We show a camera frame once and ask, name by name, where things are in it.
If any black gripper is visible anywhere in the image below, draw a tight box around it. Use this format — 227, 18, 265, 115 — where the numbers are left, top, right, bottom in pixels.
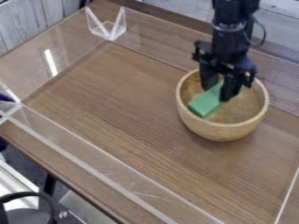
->
193, 21, 258, 102

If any grey metal base plate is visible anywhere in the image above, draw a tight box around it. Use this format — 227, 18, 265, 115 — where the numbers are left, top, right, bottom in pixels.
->
61, 191, 118, 224

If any green rectangular block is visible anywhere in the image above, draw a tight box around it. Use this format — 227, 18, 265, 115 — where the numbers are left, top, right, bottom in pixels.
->
187, 81, 227, 119

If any light wooden bowl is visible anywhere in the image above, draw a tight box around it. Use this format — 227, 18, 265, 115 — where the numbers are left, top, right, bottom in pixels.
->
175, 69, 270, 142

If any black table leg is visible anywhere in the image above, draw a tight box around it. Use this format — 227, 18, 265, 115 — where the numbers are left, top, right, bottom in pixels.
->
43, 174, 58, 196

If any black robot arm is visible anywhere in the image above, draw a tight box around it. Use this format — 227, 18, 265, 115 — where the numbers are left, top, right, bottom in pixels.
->
191, 0, 259, 102

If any clear acrylic tray wall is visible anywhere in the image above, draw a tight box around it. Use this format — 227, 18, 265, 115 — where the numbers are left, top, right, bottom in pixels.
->
0, 0, 299, 224

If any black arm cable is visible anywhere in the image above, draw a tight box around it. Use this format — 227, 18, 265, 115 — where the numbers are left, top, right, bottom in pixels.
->
245, 17, 269, 47

